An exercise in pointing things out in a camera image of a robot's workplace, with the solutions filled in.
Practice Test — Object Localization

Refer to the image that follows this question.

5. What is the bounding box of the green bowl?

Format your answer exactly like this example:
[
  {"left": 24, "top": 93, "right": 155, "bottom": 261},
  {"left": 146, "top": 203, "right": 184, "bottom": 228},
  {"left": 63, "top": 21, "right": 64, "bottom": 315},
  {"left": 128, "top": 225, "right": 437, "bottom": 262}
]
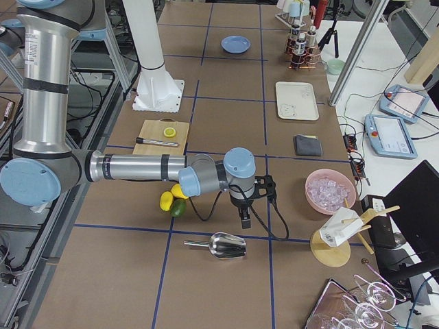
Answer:
[{"left": 326, "top": 58, "right": 345, "bottom": 75}]

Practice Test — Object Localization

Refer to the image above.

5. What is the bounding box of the copper wire bottle rack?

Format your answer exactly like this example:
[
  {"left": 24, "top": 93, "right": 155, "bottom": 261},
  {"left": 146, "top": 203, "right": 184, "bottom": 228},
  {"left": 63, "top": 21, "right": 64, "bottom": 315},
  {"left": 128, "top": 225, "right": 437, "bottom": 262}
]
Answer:
[{"left": 285, "top": 32, "right": 324, "bottom": 70}]

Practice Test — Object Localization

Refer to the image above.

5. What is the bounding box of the blue plate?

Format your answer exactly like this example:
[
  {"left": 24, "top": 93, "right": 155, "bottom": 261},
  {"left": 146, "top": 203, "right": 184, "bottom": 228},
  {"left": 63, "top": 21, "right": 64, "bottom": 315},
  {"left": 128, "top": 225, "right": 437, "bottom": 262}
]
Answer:
[{"left": 221, "top": 36, "right": 251, "bottom": 54}]

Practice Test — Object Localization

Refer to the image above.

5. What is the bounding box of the wine glass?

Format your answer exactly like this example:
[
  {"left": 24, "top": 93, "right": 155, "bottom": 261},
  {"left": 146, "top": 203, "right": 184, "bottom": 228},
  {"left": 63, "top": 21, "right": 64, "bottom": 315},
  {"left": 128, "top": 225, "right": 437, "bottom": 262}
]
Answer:
[{"left": 353, "top": 274, "right": 396, "bottom": 312}]

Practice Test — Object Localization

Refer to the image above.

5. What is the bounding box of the black tripod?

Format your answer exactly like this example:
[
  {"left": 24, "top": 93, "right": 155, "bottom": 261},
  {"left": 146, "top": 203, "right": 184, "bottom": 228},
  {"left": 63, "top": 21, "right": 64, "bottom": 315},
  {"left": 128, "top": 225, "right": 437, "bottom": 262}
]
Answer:
[{"left": 318, "top": 0, "right": 340, "bottom": 58}]

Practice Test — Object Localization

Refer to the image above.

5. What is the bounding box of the pink bowl with ice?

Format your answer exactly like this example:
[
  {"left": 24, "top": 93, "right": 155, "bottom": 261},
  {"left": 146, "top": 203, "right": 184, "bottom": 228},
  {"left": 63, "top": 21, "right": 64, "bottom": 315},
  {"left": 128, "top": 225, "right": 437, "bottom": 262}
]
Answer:
[{"left": 305, "top": 169, "right": 357, "bottom": 215}]

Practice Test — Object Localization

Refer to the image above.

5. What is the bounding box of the red bottle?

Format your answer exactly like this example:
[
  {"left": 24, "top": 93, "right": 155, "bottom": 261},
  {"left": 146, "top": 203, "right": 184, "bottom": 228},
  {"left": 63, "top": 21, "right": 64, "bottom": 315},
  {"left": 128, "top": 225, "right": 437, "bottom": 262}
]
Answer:
[{"left": 313, "top": 0, "right": 329, "bottom": 29}]

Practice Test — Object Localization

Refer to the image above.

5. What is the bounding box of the wooden cutting board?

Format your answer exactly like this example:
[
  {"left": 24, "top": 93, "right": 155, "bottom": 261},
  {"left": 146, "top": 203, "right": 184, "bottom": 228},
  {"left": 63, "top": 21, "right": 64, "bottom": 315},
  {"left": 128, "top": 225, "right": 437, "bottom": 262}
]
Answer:
[{"left": 132, "top": 119, "right": 190, "bottom": 155}]

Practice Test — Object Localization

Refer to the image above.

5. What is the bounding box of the wooden stand with paper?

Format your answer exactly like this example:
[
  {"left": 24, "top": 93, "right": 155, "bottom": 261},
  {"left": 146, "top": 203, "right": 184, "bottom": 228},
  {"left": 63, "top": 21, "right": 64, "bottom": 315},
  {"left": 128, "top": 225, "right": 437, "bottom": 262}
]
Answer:
[{"left": 310, "top": 206, "right": 400, "bottom": 267}]

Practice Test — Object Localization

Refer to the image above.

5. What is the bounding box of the green avocado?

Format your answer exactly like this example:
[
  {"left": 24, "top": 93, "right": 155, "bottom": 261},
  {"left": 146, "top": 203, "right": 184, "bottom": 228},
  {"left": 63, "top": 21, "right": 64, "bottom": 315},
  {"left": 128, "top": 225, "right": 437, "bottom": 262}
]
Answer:
[{"left": 169, "top": 199, "right": 187, "bottom": 218}]

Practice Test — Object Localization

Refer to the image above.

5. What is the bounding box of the blue teach pendant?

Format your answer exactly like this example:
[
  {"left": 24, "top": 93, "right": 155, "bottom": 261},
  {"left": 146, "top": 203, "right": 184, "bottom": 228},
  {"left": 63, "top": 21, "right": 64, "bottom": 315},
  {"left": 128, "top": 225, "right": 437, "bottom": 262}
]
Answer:
[
  {"left": 379, "top": 84, "right": 430, "bottom": 123},
  {"left": 364, "top": 114, "right": 418, "bottom": 159}
]

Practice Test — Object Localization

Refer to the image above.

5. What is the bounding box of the cream bear tray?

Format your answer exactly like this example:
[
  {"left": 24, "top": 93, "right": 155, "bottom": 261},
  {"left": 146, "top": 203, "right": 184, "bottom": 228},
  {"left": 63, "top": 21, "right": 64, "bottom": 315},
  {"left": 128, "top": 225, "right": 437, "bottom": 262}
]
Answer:
[{"left": 275, "top": 82, "right": 319, "bottom": 121}]

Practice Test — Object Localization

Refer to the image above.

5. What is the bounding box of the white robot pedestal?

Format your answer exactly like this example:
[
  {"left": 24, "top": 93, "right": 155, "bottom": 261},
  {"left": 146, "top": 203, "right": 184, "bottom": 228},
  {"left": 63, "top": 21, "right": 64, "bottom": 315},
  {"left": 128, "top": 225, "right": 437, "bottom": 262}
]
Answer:
[{"left": 123, "top": 0, "right": 185, "bottom": 113}]

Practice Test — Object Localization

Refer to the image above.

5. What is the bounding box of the black monitor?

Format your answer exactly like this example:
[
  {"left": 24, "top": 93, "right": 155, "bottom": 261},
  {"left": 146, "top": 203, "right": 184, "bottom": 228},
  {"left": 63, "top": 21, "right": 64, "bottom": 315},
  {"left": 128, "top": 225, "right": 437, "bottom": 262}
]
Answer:
[{"left": 377, "top": 160, "right": 438, "bottom": 283}]

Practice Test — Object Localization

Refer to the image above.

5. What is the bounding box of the dark tray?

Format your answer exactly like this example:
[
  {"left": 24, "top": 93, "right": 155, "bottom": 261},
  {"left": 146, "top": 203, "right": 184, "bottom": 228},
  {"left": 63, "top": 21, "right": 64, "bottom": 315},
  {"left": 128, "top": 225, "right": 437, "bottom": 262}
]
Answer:
[{"left": 303, "top": 278, "right": 348, "bottom": 328}]

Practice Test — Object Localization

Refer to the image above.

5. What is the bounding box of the aluminium frame post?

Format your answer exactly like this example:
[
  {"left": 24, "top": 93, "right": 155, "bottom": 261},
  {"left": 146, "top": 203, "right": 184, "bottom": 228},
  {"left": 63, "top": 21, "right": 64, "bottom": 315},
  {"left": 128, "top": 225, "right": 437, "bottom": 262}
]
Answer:
[{"left": 329, "top": 0, "right": 389, "bottom": 106}]

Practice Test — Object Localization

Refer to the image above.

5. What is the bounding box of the metal scoop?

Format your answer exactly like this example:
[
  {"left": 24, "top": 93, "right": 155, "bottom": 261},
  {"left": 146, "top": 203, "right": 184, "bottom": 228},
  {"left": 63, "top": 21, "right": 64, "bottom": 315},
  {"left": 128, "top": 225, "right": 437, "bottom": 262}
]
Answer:
[{"left": 184, "top": 232, "right": 246, "bottom": 260}]

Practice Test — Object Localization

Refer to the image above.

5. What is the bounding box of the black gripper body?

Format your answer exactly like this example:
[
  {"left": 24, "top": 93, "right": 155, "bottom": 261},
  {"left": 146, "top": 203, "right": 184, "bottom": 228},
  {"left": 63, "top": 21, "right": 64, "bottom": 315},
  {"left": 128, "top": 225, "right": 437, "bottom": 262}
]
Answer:
[{"left": 252, "top": 175, "right": 276, "bottom": 202}]

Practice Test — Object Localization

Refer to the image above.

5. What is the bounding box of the yellow lemon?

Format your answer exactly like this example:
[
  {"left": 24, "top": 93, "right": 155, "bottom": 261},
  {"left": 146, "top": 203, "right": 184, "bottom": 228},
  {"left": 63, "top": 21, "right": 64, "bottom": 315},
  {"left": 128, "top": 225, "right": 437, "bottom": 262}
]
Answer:
[
  {"left": 159, "top": 191, "right": 174, "bottom": 212},
  {"left": 170, "top": 184, "right": 188, "bottom": 199}
]

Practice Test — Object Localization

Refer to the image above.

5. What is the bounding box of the dark drink bottle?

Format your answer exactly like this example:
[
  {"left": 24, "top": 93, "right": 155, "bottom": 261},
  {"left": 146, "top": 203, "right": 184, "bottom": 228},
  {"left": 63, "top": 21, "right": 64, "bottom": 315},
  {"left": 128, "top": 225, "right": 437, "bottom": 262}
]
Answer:
[
  {"left": 306, "top": 25, "right": 316, "bottom": 48},
  {"left": 294, "top": 32, "right": 306, "bottom": 64},
  {"left": 288, "top": 23, "right": 300, "bottom": 55}
]

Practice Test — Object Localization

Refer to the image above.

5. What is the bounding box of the white wire cup rack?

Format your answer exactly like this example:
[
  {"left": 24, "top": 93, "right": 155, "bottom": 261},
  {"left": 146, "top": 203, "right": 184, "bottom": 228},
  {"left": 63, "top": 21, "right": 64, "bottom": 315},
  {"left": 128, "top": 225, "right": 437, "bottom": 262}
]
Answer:
[{"left": 275, "top": 0, "right": 311, "bottom": 27}]

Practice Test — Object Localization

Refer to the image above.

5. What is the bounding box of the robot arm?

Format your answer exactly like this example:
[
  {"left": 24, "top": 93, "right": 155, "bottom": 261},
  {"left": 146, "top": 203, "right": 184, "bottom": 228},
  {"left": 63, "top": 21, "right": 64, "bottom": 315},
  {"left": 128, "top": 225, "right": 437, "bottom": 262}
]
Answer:
[{"left": 1, "top": 1, "right": 276, "bottom": 229}]

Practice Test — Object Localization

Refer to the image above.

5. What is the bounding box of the grey cloth with sponge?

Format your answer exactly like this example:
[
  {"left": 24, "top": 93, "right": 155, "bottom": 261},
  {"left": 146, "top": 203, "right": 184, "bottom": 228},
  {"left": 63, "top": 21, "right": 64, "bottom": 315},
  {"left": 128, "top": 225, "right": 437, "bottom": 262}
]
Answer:
[{"left": 293, "top": 134, "right": 323, "bottom": 156}]

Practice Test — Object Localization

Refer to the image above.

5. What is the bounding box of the metal cylinder tool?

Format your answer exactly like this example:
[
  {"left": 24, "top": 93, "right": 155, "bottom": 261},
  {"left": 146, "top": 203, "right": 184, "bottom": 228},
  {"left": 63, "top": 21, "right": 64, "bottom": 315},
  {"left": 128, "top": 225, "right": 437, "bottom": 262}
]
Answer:
[{"left": 135, "top": 137, "right": 179, "bottom": 147}]

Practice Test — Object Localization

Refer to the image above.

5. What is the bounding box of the blue cup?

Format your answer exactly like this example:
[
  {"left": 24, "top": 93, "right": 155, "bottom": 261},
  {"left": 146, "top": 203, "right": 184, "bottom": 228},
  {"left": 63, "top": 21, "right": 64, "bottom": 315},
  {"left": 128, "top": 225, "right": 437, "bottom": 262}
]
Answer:
[{"left": 289, "top": 1, "right": 302, "bottom": 18}]

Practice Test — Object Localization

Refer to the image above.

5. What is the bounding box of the lemon half slice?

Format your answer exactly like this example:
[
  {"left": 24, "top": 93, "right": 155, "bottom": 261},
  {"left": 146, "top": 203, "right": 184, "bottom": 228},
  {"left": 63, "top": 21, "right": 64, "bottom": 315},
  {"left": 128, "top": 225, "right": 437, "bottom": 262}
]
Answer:
[{"left": 163, "top": 127, "right": 177, "bottom": 138}]

